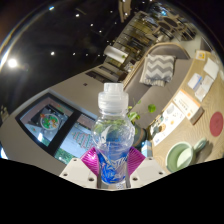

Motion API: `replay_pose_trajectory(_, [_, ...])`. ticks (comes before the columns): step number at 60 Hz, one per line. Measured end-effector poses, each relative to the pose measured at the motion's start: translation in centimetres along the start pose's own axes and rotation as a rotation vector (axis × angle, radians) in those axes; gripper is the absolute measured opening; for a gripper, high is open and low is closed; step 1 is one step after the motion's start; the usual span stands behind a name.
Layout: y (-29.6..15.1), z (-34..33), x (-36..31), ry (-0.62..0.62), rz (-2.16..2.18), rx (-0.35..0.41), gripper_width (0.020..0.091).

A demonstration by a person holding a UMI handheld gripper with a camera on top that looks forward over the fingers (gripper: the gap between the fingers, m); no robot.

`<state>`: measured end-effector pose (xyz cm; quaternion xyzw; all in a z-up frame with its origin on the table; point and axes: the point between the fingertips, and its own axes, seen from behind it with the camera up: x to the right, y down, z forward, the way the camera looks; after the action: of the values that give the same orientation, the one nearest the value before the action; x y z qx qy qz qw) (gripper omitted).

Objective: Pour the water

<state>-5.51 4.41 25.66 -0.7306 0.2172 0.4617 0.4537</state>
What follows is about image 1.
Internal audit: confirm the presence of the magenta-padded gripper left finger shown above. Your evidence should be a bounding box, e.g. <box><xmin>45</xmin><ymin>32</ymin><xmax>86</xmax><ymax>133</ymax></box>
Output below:
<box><xmin>59</xmin><ymin>147</ymin><xmax>102</xmax><ymax>189</ymax></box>

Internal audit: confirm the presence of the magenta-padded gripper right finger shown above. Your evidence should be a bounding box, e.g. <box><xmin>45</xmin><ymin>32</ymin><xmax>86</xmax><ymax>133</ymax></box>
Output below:
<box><xmin>125</xmin><ymin>146</ymin><xmax>167</xmax><ymax>189</ymax></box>

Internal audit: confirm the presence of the clear blue-label drink bottle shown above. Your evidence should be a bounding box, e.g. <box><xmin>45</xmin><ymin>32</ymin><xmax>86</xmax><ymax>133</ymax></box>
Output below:
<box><xmin>91</xmin><ymin>82</ymin><xmax>136</xmax><ymax>185</ymax></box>

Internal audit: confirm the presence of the pale green mug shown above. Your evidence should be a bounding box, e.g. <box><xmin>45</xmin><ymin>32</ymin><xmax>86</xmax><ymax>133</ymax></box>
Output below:
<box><xmin>165</xmin><ymin>138</ymin><xmax>208</xmax><ymax>173</ymax></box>

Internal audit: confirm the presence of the dark-framed decorated window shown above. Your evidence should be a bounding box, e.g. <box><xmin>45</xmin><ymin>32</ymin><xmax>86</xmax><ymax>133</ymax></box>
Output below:
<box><xmin>14</xmin><ymin>92</ymin><xmax>99</xmax><ymax>166</ymax></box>

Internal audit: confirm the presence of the green potted plant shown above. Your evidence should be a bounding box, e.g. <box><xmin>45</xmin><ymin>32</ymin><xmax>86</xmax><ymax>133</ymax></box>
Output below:
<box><xmin>126</xmin><ymin>99</ymin><xmax>158</xmax><ymax>148</ymax></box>

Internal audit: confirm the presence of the white and orange box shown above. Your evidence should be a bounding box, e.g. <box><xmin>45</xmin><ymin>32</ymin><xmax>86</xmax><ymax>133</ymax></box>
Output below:
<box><xmin>172</xmin><ymin>88</ymin><xmax>205</xmax><ymax>126</ymax></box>

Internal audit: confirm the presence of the flat round red coaster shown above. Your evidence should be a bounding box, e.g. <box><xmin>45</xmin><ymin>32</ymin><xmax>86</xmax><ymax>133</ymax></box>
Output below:
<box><xmin>209</xmin><ymin>111</ymin><xmax>224</xmax><ymax>138</ymax></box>

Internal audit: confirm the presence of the white printed card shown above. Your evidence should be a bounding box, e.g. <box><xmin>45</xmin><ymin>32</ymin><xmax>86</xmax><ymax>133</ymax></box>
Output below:
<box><xmin>194</xmin><ymin>74</ymin><xmax>214</xmax><ymax>103</ymax></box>

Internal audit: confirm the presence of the blue and white card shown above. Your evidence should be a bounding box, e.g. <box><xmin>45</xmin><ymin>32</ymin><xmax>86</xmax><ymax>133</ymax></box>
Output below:
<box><xmin>187</xmin><ymin>73</ymin><xmax>203</xmax><ymax>91</ymax></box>

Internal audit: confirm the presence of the grey chevron cushion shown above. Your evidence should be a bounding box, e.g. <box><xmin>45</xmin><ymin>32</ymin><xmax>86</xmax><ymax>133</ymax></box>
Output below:
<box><xmin>139</xmin><ymin>54</ymin><xmax>177</xmax><ymax>88</ymax></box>

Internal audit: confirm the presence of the curved grey sofa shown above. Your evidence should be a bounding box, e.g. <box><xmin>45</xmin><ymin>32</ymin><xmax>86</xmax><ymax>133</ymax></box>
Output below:
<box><xmin>121</xmin><ymin>42</ymin><xmax>194</xmax><ymax>129</ymax></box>

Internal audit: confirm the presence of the white paper napkin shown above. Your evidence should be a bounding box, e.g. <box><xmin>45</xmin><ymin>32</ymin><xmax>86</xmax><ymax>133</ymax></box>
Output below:
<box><xmin>203</xmin><ymin>58</ymin><xmax>220</xmax><ymax>81</ymax></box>

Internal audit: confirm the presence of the white round column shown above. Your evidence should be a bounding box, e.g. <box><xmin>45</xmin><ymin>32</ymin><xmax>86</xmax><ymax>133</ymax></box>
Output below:
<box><xmin>103</xmin><ymin>44</ymin><xmax>129</xmax><ymax>64</ymax></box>

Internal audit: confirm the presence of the group of ceiling spotlights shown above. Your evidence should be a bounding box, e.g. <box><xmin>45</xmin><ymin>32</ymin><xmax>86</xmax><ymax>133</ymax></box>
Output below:
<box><xmin>6</xmin><ymin>4</ymin><xmax>108</xmax><ymax>69</ymax></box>

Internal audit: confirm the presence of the yellow square card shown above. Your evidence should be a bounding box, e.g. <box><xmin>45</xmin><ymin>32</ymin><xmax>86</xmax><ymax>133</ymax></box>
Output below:
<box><xmin>194</xmin><ymin>49</ymin><xmax>208</xmax><ymax>62</ymax></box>

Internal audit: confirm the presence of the group of dining chairs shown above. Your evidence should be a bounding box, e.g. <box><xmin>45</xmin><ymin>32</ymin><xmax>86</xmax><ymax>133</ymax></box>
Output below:
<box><xmin>156</xmin><ymin>14</ymin><xmax>198</xmax><ymax>41</ymax></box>

